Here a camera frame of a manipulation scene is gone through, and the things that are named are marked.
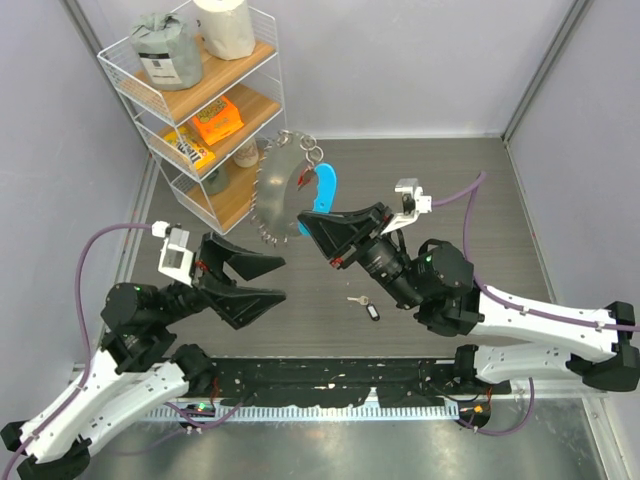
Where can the yellow candy bag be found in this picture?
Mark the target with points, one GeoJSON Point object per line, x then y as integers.
{"type": "Point", "coordinates": [189, 144]}

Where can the metal key organizer blue handle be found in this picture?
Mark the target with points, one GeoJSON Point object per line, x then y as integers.
{"type": "Point", "coordinates": [285, 157]}

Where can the grey green cup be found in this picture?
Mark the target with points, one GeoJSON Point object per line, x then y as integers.
{"type": "Point", "coordinates": [216, 182]}

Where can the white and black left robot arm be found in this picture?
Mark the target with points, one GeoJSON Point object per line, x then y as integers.
{"type": "Point", "coordinates": [129, 375]}

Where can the white patterned cup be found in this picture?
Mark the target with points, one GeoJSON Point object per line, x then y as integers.
{"type": "Point", "coordinates": [247, 155]}

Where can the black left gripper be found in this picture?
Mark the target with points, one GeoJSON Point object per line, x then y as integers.
{"type": "Point", "coordinates": [239, 304]}

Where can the orange snack box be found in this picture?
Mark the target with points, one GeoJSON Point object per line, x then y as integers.
{"type": "Point", "coordinates": [217, 121]}

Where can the white wire wooden shelf rack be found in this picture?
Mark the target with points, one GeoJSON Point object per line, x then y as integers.
{"type": "Point", "coordinates": [252, 83]}

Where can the silver key with black tag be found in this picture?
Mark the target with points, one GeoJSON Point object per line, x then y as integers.
{"type": "Point", "coordinates": [368, 305]}

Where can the grey wrapped paper roll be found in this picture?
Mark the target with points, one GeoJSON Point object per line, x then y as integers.
{"type": "Point", "coordinates": [167, 51]}

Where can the red key tag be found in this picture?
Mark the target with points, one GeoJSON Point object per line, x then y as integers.
{"type": "Point", "coordinates": [305, 178]}

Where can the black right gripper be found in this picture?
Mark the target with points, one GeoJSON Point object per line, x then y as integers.
{"type": "Point", "coordinates": [340, 236]}

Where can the white slotted cable duct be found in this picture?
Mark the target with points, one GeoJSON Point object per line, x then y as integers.
{"type": "Point", "coordinates": [368, 411]}

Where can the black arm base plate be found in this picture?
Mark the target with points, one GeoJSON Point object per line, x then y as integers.
{"type": "Point", "coordinates": [338, 382]}

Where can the white paper towel roll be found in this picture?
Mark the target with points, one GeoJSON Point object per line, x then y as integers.
{"type": "Point", "coordinates": [226, 28]}

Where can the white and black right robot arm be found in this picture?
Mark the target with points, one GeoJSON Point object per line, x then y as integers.
{"type": "Point", "coordinates": [440, 289]}

